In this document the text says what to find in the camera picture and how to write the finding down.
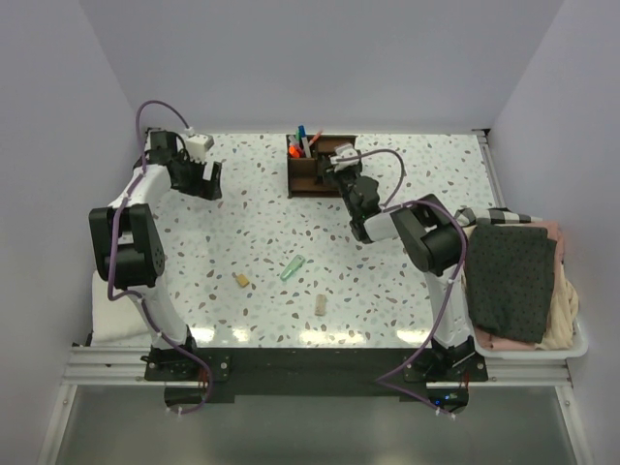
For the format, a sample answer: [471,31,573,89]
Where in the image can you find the brown wooden desk organizer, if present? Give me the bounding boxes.
[286,134,357,199]

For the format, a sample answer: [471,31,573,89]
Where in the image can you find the blue capped white marker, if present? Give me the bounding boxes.
[296,125,311,158]

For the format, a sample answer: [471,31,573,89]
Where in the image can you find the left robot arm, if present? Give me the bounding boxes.
[88,129,222,380]

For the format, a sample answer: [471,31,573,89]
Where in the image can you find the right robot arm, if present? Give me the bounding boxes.
[318,155,475,381]

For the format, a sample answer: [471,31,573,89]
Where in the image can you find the green transparent tube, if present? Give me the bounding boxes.
[280,255,306,282]

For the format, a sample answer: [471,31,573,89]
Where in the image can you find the beige eraser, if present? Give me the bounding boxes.
[314,294,326,317]

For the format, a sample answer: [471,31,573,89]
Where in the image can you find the black white striped cloth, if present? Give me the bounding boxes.
[454,207,542,228]

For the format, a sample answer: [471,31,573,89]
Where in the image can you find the dark grey dotted cloth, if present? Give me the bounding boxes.
[464,225,557,344]

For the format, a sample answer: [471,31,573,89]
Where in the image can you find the cream knit cloth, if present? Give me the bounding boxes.
[464,222,579,351]

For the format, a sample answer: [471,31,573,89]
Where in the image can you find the white laundry tray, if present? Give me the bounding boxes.
[473,306,589,360]

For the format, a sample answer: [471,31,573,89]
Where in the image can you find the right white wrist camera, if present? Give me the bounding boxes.
[329,143,360,171]

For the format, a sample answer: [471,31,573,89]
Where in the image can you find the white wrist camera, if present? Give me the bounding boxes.
[329,143,360,171]
[184,127,214,164]

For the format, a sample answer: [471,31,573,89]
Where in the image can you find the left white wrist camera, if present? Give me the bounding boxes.
[184,127,214,164]

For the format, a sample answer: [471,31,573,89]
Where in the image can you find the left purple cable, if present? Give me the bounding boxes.
[105,99,215,416]

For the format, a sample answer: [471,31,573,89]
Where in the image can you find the purple cable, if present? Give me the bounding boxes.
[105,99,215,416]
[333,148,474,418]

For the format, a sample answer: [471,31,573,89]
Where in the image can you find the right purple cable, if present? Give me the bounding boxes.
[333,148,474,418]

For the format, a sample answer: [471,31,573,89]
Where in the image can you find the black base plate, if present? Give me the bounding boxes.
[141,348,488,407]

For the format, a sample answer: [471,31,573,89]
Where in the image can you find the aluminium frame rail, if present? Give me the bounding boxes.
[62,347,572,387]

